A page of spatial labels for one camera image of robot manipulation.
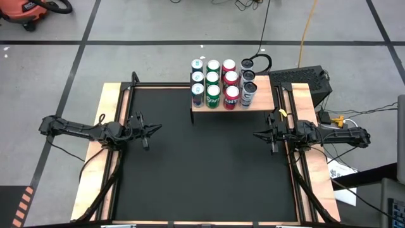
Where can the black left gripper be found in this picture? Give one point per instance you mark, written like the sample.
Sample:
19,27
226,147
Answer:
136,130

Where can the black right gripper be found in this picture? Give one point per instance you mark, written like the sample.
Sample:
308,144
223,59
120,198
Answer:
284,134

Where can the red Fanta strawberry can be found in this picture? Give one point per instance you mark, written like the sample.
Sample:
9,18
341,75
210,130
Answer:
231,101
231,77
229,65

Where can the green Sprite can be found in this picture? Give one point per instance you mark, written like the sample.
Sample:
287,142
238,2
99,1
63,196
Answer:
212,77
213,65
213,101

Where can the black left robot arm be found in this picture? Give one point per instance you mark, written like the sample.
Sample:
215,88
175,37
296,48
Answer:
76,128

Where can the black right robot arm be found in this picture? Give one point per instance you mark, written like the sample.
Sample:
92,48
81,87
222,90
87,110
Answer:
341,134

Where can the yellow tape tag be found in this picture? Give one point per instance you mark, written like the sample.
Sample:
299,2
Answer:
282,112

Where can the black power adapter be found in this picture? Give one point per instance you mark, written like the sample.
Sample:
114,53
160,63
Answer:
324,117

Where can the black computer tower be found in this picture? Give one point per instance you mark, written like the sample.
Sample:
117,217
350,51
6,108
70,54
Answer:
300,79

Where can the yellow plug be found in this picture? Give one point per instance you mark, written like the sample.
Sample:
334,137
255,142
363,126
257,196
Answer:
338,120

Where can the white paper sheet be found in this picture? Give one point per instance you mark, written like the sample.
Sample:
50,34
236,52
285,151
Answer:
346,196

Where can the black desk bar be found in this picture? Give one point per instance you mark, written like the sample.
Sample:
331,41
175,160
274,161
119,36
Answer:
373,175

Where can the grey desk device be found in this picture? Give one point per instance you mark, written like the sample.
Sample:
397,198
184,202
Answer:
387,196

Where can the black orange striped floor mat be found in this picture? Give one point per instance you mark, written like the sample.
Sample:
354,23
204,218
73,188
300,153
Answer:
9,206

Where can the orange shop vacuum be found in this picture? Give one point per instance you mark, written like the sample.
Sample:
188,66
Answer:
22,11

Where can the silver metal bracket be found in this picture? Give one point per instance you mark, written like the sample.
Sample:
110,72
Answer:
118,226

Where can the grey post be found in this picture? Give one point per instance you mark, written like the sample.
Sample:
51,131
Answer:
402,142

